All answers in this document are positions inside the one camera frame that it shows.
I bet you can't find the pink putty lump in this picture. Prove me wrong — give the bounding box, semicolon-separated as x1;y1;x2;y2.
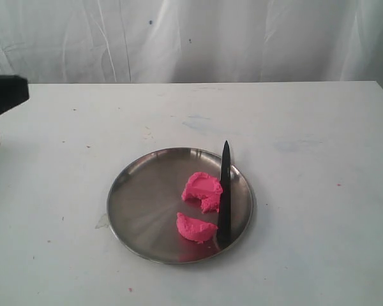
176;212;218;244
181;172;223;214

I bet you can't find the black knife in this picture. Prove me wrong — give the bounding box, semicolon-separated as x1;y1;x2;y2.
216;140;232;248

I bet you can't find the white backdrop curtain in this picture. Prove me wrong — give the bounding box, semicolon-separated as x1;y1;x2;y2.
0;1;383;86

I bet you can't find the clear tape piece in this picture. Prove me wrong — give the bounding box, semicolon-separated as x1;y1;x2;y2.
95;214;110;230

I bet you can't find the round stainless steel plate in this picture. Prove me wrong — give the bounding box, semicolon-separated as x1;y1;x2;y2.
107;147;255;264

